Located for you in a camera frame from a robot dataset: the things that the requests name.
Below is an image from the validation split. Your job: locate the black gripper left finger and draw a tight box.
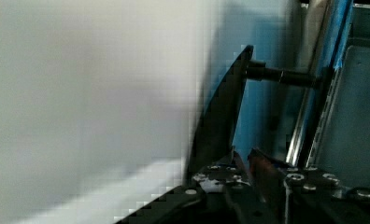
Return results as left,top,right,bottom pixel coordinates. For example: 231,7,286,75
191,147,250,193

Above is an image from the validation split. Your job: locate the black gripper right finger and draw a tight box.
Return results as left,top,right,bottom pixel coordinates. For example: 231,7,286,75
248,148,370,224

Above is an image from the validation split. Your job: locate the black toaster oven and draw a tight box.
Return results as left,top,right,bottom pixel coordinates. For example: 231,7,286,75
217,0,370,188

